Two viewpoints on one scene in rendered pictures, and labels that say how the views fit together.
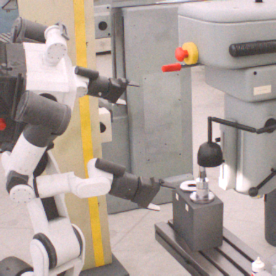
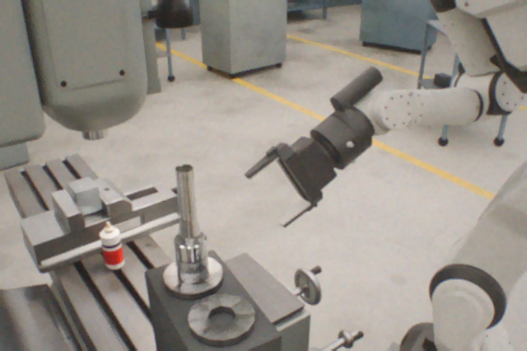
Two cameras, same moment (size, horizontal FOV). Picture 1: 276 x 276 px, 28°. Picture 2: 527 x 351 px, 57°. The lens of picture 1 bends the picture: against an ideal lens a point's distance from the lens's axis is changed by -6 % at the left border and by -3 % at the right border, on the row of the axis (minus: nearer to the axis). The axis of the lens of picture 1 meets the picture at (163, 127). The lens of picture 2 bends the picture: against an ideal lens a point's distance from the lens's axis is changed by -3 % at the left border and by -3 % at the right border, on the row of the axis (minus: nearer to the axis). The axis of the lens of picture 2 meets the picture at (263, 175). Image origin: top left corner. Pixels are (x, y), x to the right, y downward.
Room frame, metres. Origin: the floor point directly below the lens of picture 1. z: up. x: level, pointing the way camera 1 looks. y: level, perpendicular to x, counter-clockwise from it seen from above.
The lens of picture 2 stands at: (2.49, -0.13, 1.64)
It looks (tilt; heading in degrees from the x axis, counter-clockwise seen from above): 28 degrees down; 170
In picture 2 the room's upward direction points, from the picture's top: straight up
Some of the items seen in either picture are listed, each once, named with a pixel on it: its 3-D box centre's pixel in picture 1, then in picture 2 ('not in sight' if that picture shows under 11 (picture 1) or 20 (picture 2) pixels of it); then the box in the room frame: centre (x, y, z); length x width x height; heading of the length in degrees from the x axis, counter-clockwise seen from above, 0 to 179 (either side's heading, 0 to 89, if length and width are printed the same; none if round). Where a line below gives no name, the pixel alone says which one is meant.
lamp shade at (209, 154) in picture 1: (209, 152); (174, 7); (1.51, -0.13, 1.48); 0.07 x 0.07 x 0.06
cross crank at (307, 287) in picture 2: not in sight; (298, 291); (1.41, 0.17, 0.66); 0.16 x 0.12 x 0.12; 115
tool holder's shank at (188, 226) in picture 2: (202, 165); (187, 203); (1.89, -0.13, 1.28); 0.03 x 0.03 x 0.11
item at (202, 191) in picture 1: (202, 188); (192, 258); (1.89, -0.13, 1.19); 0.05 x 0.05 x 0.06
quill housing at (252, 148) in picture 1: (260, 139); (76, 30); (1.62, -0.29, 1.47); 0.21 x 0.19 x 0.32; 25
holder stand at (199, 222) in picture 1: (196, 214); (211, 343); (1.94, -0.12, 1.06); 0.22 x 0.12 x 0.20; 19
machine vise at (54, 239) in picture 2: not in sight; (100, 212); (1.45, -0.33, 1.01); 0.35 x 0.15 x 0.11; 117
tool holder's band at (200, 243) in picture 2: (202, 180); (190, 240); (1.89, -0.13, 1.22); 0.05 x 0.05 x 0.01
